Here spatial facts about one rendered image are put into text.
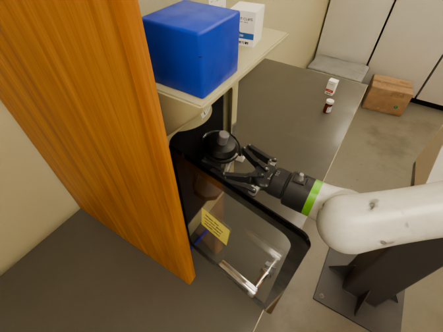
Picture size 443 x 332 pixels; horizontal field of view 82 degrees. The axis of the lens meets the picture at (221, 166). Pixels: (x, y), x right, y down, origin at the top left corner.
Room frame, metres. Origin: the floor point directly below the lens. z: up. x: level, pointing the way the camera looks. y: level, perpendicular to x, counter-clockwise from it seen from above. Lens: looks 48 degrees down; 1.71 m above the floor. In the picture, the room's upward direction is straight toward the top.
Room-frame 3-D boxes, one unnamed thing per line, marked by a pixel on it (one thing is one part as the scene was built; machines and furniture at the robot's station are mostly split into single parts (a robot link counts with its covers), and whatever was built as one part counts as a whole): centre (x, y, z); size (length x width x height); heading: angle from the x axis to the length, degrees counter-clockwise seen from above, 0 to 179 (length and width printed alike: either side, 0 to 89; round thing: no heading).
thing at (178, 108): (0.46, -0.01, 1.46); 0.32 x 0.11 x 0.10; 148
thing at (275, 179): (0.42, -0.13, 1.20); 0.09 x 0.08 x 0.07; 58
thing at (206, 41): (0.38, 0.04, 1.56); 0.10 x 0.10 x 0.09; 58
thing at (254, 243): (0.26, -0.01, 1.19); 0.30 x 0.01 x 0.40; 49
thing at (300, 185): (0.38, -0.19, 1.21); 0.09 x 0.06 x 0.12; 148
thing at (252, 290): (0.19, -0.04, 1.20); 0.10 x 0.05 x 0.03; 49
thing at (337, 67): (2.82, -1.35, 0.17); 0.60 x 0.42 x 0.33; 56
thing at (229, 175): (0.43, -0.05, 1.20); 0.11 x 0.01 x 0.04; 86
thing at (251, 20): (0.52, -0.05, 1.54); 0.05 x 0.05 x 0.06; 66
